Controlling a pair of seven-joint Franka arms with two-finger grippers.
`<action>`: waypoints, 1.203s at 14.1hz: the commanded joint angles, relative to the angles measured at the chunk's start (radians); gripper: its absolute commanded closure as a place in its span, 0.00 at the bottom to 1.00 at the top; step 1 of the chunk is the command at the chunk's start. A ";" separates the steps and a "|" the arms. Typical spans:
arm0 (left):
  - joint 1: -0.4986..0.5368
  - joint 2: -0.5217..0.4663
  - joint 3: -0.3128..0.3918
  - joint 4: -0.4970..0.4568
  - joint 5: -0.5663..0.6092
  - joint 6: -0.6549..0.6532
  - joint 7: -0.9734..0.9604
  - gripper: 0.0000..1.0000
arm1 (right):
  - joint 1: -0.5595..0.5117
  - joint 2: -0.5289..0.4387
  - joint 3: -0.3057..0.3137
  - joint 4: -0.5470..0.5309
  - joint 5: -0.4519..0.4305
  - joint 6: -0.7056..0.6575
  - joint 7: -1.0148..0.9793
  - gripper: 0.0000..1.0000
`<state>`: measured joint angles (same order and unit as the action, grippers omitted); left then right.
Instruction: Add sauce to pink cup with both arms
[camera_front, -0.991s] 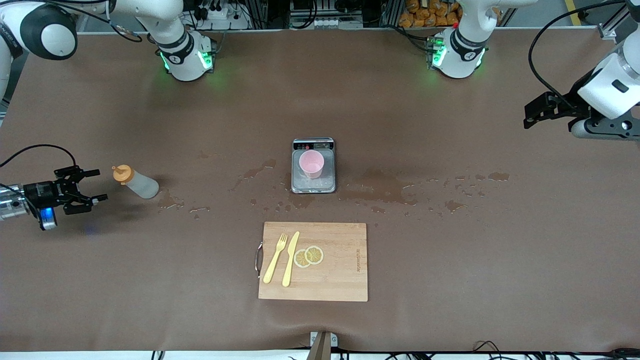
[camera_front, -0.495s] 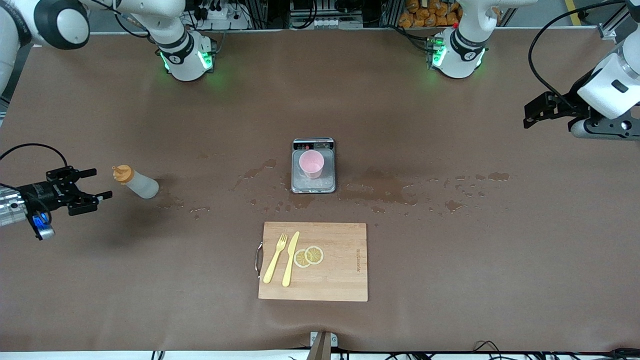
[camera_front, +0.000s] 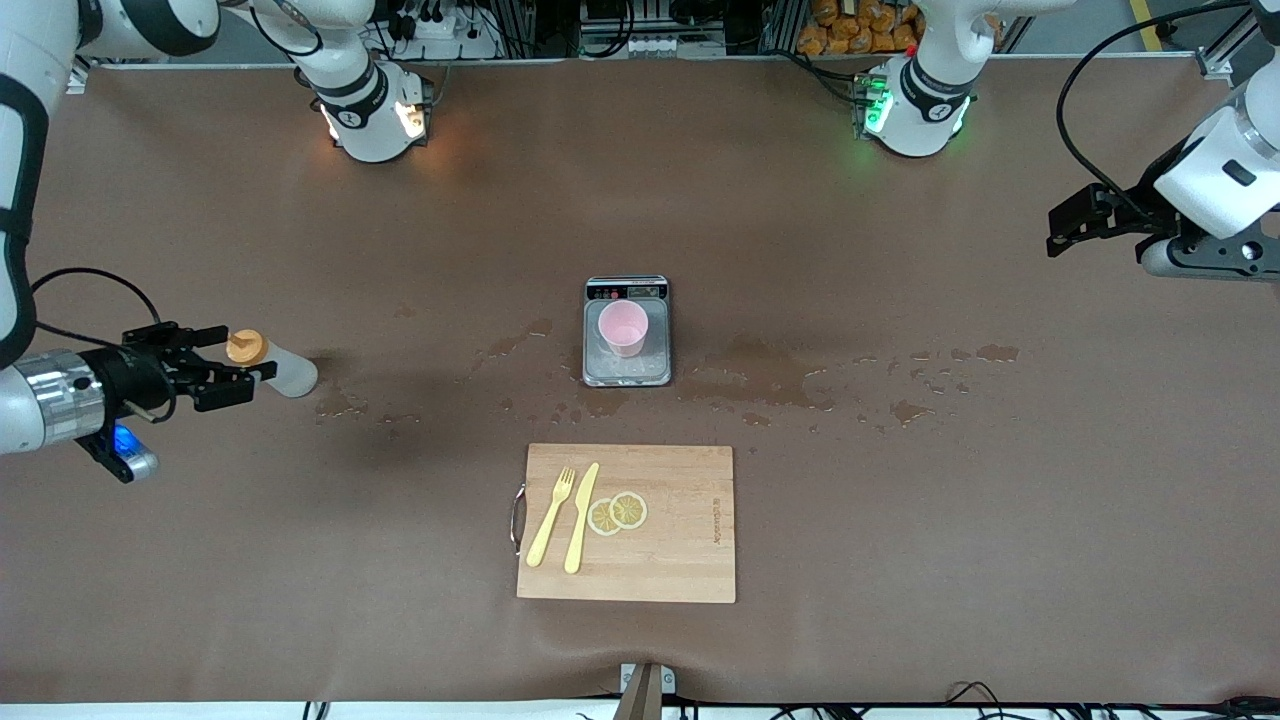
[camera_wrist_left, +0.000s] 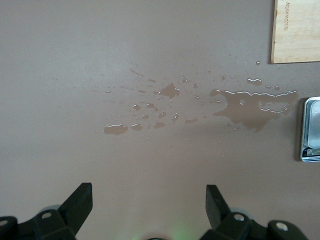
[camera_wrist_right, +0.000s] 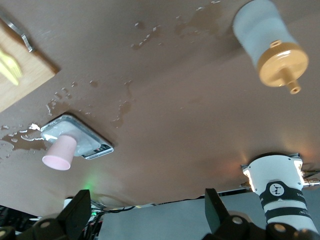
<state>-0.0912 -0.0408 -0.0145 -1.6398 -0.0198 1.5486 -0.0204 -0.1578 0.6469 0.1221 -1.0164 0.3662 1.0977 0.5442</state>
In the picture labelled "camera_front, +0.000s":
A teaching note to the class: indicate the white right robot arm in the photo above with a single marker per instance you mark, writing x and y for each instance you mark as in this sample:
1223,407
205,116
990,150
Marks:
370,130

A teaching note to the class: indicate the white connector block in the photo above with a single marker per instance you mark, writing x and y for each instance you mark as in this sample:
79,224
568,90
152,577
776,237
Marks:
660,47

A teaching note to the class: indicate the lemon slice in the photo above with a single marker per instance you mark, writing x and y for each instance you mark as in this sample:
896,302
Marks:
630,510
600,518

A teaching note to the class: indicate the yellow plastic knife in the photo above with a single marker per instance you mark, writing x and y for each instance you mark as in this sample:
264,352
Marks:
578,530

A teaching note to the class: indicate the orange snack packets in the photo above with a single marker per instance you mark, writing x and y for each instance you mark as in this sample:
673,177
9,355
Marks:
850,30

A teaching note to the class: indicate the metal table edge bracket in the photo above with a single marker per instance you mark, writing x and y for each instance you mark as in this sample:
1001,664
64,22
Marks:
645,695

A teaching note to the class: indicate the white power strip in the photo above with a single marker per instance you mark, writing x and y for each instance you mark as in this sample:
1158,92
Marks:
460,42

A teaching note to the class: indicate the squeeze bottle with orange cap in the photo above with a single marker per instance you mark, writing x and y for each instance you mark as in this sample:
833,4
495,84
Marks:
290,375

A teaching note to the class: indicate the silver digital kitchen scale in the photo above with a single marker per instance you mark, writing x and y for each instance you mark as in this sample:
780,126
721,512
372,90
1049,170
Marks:
627,372

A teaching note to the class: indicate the yellow plastic fork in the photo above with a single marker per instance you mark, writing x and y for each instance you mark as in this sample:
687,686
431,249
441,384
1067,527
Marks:
548,525

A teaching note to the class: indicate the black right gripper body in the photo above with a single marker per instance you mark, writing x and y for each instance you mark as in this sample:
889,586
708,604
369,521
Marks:
127,376

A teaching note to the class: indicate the aluminium frame rail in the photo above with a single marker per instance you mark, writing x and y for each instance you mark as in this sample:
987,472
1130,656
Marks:
1213,65

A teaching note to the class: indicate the brown table mat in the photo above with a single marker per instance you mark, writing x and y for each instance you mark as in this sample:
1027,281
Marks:
900,550

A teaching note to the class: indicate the pink plastic cup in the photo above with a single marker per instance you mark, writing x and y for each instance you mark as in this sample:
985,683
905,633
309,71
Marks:
622,330

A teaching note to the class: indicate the wooden cutting board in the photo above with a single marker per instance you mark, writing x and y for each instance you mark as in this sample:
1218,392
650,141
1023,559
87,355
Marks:
680,540

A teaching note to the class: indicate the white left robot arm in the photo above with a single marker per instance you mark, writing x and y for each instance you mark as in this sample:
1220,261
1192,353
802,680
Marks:
920,120

